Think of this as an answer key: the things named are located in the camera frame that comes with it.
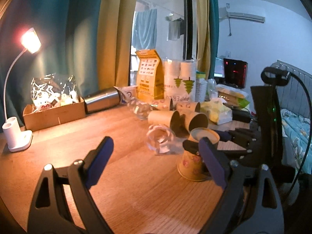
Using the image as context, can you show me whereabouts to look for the patterned paper cup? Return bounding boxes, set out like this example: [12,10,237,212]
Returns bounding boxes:
[151,98,173,110]
[175,102,200,112]
[177,127,220,182]

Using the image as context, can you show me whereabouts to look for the plain kraft cup front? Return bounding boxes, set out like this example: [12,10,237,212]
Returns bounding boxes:
[179,110,208,133]

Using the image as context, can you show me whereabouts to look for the plain kraft cup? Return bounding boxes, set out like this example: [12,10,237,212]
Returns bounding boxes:
[148,110,180,132]
[179,110,208,133]

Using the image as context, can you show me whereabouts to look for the clear plastic cup with stickers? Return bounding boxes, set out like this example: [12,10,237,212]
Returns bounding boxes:
[145,125,175,155]

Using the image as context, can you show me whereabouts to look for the plain kraft cup left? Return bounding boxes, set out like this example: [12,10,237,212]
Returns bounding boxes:
[148,110,180,132]

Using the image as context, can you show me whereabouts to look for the paper cup pack with trees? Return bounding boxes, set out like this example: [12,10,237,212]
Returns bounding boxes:
[163,59,197,103]

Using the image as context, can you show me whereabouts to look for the black pouch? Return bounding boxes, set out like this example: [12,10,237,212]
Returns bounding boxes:
[232,107,251,124]

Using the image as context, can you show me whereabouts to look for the patterned bed blanket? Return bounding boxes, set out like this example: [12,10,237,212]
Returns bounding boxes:
[280,109,310,171]

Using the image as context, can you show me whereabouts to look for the green yellow snack bags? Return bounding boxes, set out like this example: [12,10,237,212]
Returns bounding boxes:
[216,84,250,108]

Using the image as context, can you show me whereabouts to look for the clear plastic bag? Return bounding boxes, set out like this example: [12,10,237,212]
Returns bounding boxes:
[207,79,218,100]

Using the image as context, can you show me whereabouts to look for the grey bed headboard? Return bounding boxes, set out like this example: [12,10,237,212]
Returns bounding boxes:
[271,60,311,118]

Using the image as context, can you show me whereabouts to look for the white perforated basket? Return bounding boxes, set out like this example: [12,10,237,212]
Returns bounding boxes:
[195,78,207,103]

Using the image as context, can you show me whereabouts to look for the clear plastic bottle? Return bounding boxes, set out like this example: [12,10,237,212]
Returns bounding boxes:
[127,97,153,120]

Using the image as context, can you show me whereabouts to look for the black red computer case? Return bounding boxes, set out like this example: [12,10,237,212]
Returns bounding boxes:
[223,58,248,89]

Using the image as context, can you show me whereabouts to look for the yellow green sponge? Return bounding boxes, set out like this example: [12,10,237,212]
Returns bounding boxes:
[196,71,206,79]

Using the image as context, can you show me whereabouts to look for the yellow printed paper bag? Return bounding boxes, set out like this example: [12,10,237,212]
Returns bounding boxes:
[136,49,164,103]

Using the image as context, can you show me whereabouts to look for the computer monitor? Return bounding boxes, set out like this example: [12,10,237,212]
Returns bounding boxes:
[214,58,225,78]

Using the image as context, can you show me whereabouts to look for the white desk lamp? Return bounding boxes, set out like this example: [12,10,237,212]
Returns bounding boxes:
[2,27,41,153]

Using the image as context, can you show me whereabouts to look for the small white printed carton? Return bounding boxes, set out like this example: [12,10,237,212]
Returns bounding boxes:
[114,86,137,104]

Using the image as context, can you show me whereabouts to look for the brown cardboard box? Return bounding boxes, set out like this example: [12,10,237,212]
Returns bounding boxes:
[23,97,86,132]

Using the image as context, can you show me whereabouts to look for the stainless steel thermos bottle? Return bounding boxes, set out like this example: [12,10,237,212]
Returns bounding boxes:
[83,87,121,114]

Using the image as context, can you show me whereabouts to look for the clear crinkly snack bag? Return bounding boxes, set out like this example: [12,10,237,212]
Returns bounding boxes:
[31,73,79,112]

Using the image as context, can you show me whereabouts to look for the grey hanging garment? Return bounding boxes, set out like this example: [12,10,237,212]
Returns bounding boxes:
[166,15,186,41]

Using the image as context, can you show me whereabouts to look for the yellow curtain right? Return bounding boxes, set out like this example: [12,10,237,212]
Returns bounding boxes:
[197,0,210,79]

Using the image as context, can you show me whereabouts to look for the yellow curtain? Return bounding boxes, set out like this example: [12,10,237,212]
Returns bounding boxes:
[197,0,210,79]
[97,0,137,90]

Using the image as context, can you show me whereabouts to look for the blue hanging towel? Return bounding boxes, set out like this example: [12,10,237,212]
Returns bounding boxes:
[132,9,157,50]

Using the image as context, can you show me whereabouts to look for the white air conditioner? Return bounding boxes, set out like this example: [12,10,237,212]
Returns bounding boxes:
[218,7,265,23]

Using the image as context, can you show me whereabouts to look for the teal curtain right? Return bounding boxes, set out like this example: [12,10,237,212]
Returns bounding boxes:
[208,0,219,79]

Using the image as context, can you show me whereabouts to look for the teal curtain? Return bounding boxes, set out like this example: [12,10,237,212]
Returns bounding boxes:
[208,0,219,79]
[1,0,101,124]

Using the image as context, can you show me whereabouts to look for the yellow curtain left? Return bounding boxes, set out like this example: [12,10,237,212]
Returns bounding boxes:
[97,0,137,90]

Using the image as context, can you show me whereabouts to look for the teal curtain left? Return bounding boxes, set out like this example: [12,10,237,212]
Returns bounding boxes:
[1,0,101,124]

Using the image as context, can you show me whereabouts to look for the black cable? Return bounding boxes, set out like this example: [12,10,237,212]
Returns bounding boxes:
[260,66,312,200]

